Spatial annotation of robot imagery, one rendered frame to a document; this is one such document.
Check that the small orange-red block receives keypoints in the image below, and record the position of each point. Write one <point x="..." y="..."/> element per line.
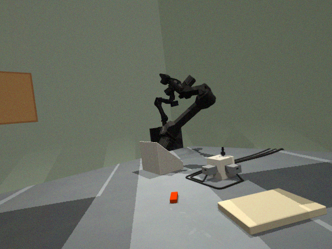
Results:
<point x="173" y="197"/>

